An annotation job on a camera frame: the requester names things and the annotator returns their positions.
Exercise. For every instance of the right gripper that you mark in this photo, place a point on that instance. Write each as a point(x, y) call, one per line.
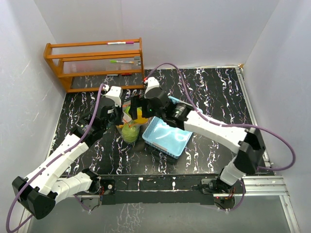
point(136, 102)

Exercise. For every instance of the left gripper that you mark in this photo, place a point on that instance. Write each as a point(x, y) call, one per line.
point(119, 121)

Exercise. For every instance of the yellow star fruit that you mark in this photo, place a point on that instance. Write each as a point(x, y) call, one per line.
point(140, 120)

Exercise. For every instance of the clear zip top bag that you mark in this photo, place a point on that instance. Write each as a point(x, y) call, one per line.
point(126, 104)

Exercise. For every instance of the green cabbage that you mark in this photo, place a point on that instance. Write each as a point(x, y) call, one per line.
point(130, 132)
point(126, 114)

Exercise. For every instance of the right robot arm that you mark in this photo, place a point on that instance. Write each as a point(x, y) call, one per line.
point(247, 144)

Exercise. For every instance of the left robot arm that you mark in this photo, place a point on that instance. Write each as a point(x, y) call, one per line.
point(42, 189)

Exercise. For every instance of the light blue plastic basket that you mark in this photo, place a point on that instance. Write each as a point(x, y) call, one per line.
point(169, 140)

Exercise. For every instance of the wooden shelf rack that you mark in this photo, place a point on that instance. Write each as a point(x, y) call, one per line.
point(89, 59)

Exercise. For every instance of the green yellow pen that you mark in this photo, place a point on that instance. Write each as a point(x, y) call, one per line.
point(124, 62)

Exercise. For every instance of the white pink pen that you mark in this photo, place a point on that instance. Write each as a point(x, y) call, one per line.
point(120, 43)

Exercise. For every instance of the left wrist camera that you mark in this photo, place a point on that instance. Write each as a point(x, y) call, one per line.
point(113, 93)

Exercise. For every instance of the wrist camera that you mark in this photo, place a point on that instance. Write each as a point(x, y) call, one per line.
point(150, 83)
point(113, 93)

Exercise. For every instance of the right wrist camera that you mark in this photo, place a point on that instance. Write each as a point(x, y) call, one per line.
point(150, 83)

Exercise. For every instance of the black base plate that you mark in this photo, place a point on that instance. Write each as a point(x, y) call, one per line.
point(167, 188)

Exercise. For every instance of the aluminium frame rail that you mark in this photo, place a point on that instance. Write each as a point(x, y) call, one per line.
point(263, 206)

